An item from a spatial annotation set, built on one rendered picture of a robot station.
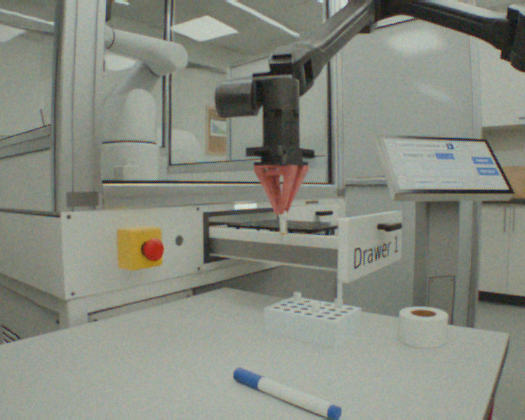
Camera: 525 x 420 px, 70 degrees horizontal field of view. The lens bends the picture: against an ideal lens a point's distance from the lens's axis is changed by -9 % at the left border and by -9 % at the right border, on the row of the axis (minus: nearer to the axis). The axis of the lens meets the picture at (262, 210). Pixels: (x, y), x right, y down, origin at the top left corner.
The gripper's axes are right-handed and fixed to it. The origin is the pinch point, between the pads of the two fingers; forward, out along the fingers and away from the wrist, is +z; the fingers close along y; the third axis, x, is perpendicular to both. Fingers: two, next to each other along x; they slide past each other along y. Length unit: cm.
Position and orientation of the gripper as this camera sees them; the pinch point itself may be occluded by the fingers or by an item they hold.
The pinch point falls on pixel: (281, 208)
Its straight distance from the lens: 63.6
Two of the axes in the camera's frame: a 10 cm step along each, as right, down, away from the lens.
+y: -5.8, 0.5, -8.1
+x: 8.2, 0.3, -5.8
